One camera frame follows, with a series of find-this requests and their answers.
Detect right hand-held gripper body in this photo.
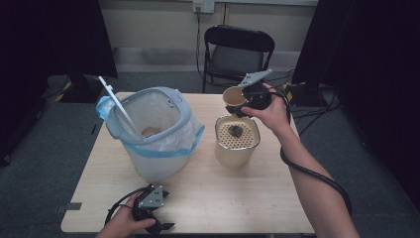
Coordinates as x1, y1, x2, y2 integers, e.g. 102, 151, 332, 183
238, 68, 274, 111

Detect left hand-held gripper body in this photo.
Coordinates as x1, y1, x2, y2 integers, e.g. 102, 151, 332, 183
131, 183, 170, 222

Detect brown paper cup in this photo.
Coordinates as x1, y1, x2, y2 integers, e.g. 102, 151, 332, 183
222, 85, 249, 109

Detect dark tea dregs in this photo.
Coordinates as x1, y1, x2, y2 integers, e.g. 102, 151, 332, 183
227, 124, 245, 140

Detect white and grey trash can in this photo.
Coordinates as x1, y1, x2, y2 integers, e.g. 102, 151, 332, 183
106, 86, 206, 183

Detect beige bucket with perforated strainer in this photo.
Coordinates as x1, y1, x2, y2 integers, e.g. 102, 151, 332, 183
214, 113, 262, 170

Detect white trash can lid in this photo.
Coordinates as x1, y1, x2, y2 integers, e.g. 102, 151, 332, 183
97, 75, 144, 141

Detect person's right hand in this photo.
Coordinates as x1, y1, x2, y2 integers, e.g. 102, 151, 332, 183
240, 82, 292, 134

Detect person's left hand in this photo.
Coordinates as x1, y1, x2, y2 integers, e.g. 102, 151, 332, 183
98, 192, 157, 236

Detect black folding chair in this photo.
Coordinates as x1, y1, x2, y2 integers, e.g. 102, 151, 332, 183
201, 24, 276, 95

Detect black stand base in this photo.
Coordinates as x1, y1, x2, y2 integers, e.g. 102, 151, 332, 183
282, 80, 339, 108
53, 73, 109, 104

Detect clear blue-edged trash bag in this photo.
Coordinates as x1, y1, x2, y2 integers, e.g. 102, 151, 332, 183
95, 90, 206, 159

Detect grey tape strip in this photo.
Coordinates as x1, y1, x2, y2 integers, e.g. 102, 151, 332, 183
55, 201, 83, 214

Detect dark curtain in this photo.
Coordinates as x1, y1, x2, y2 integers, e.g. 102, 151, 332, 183
0, 0, 119, 167
291, 0, 420, 202

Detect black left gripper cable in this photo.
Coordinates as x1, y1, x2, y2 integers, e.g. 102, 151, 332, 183
104, 186, 151, 226

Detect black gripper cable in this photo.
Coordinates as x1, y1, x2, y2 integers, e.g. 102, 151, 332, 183
104, 186, 151, 226
270, 87, 354, 217

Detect black floor cables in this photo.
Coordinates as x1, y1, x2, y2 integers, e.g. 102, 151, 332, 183
263, 68, 343, 137

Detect black wall socket cable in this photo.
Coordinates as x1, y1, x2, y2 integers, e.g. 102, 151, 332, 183
195, 8, 207, 83

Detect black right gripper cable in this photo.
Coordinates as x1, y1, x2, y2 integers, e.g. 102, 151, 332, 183
270, 87, 354, 217

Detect white wall socket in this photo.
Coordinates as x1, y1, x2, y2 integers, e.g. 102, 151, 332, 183
192, 0, 216, 15

